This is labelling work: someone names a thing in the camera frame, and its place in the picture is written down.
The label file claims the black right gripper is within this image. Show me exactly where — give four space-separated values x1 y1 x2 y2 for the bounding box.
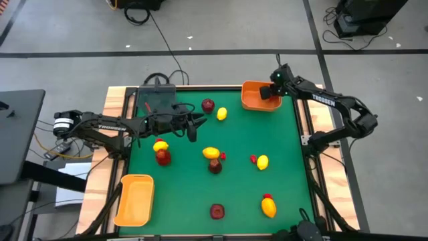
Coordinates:
259 63 296 101

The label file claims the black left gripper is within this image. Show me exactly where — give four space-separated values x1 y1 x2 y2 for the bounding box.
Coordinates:
146 109 209 143

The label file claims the dark red apple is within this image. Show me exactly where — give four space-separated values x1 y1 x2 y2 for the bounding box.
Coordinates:
209 203 226 221
207 158 223 175
201 98 216 114

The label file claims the pale yellow lemon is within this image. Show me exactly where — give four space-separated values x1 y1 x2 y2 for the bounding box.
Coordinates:
216 106 229 122
256 155 270 171
152 140 170 153

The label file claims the orange-red apple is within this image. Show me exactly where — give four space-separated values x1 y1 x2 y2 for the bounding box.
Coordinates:
155 149 173 167

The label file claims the large orange-yellow lemon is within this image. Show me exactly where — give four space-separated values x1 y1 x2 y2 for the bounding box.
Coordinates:
261 197 278 219

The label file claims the orange plastic basket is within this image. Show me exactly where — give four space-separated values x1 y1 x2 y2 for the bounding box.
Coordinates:
240 80 284 113

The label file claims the grey translucent plastic basket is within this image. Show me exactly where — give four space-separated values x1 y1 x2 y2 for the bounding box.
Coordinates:
136 83 177 114

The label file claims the green table mat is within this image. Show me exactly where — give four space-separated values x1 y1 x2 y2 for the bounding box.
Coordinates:
118 88 317 236

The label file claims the yellow-orange plastic basket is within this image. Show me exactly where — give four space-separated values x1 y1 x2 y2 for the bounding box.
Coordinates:
112 173 156 228

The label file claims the white paper sheet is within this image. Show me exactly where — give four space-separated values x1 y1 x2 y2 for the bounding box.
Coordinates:
55 162 93 208

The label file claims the black equipment case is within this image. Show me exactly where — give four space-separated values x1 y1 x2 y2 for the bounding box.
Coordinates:
333 0 409 38

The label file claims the black floor box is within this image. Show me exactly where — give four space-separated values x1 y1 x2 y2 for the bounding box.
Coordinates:
115 0 167 11

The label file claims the black power adapter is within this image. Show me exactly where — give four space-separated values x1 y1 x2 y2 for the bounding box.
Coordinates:
43 142 73 161

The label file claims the black rounded object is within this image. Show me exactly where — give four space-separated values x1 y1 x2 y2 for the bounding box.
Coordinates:
272 208 327 241

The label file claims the black side desk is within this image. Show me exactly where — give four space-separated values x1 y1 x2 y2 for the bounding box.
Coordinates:
0 89 88 193

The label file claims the black aluminium table frame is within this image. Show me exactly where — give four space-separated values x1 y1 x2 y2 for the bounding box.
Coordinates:
80 85 360 241

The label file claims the long black floor cable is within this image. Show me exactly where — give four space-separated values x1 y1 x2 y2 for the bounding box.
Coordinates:
148 11 187 86

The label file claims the coiled black cable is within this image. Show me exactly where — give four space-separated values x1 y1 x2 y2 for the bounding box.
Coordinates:
123 5 151 26

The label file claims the yellow floor cable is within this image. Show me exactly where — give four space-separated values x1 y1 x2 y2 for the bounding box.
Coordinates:
32 133 94 160

